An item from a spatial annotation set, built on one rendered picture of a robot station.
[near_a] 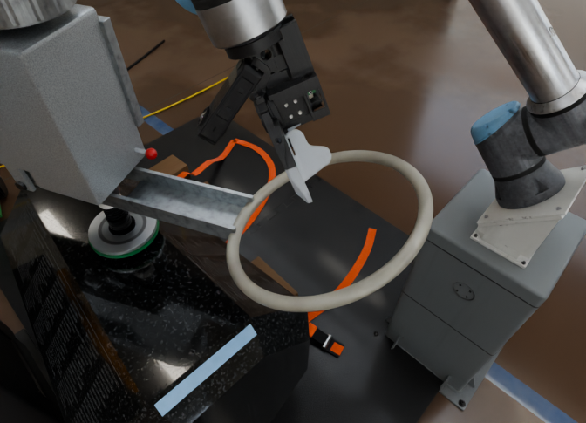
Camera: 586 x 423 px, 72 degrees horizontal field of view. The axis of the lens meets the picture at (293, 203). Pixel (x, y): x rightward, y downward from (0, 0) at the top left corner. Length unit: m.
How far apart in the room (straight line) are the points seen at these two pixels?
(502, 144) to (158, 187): 0.98
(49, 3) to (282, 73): 0.54
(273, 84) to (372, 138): 2.61
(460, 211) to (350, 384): 0.94
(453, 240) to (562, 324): 1.18
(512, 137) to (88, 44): 1.08
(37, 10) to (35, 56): 0.08
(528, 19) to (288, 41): 0.72
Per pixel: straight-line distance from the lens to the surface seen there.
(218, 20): 0.45
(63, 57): 0.99
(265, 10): 0.45
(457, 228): 1.45
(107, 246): 1.39
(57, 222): 1.61
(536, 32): 1.13
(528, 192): 1.34
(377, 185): 2.73
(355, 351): 2.06
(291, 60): 0.49
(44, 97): 0.97
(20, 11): 0.92
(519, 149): 1.29
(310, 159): 0.50
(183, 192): 1.18
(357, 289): 0.77
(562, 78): 1.19
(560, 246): 1.56
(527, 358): 2.32
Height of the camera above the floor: 1.90
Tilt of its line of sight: 48 degrees down
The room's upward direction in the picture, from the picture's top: straight up
